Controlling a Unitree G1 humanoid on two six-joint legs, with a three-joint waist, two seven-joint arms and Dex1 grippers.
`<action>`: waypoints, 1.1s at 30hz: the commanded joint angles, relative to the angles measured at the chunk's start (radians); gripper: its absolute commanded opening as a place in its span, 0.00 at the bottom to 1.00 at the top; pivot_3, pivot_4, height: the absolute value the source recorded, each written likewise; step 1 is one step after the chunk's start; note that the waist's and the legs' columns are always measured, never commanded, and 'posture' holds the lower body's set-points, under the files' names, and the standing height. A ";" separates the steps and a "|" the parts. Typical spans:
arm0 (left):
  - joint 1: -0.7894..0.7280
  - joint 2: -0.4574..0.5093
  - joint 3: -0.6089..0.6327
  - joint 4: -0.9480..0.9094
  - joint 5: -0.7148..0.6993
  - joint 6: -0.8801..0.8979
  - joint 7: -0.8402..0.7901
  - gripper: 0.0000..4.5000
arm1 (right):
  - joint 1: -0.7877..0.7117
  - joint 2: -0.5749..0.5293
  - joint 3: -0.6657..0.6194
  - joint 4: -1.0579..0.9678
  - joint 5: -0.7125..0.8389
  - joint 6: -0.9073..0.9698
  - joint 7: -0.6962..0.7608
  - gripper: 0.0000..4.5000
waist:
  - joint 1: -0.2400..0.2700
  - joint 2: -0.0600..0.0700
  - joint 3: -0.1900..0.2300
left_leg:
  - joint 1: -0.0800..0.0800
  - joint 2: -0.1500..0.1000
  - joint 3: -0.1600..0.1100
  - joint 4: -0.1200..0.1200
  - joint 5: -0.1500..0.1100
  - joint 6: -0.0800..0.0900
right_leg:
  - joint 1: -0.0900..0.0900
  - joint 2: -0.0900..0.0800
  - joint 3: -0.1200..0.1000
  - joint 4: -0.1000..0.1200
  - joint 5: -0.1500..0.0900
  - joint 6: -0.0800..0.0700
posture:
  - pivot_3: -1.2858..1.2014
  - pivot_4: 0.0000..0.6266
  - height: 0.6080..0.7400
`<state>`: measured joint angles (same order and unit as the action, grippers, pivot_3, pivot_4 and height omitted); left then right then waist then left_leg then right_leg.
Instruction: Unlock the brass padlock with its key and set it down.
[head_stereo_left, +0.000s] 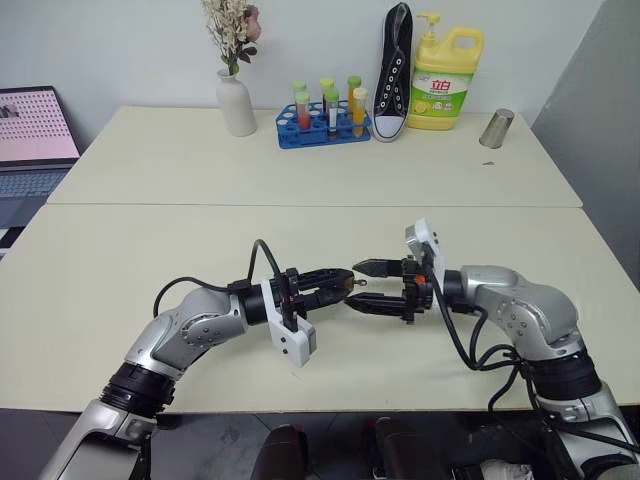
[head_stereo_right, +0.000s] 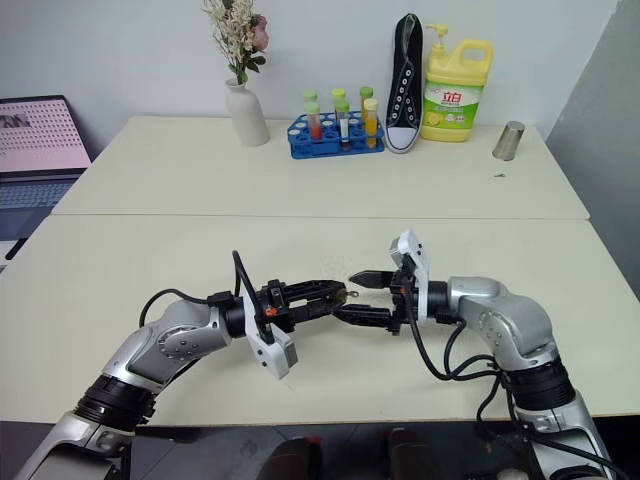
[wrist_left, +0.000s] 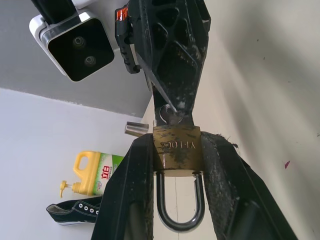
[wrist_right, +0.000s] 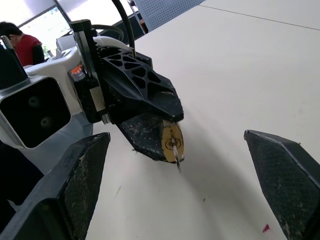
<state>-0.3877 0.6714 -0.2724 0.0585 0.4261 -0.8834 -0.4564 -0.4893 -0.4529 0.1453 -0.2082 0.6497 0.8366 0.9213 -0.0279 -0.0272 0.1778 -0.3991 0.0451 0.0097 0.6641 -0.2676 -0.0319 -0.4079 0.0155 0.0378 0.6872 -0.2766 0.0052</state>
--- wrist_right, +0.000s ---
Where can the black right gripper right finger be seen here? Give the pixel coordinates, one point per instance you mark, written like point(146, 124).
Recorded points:
point(287, 180)

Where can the brass padlock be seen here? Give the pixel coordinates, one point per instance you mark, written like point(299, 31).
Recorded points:
point(172, 141)

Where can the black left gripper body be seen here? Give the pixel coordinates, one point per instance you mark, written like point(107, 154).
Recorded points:
point(86, 87)

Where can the silver padlock key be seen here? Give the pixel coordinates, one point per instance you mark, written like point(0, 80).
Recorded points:
point(177, 155)

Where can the grey perforated panel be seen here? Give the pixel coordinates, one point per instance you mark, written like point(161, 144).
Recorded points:
point(162, 12)

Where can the small pink scrap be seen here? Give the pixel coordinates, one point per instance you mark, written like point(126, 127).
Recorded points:
point(266, 228)

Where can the person in red shirt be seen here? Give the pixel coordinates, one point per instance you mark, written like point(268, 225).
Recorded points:
point(23, 47)

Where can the flat finger of the black left gripper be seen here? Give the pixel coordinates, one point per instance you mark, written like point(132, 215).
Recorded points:
point(142, 136)

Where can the lattice finger of the black left gripper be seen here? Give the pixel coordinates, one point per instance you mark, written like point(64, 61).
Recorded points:
point(140, 85)

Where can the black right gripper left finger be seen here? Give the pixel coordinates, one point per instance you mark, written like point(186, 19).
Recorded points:
point(62, 190)

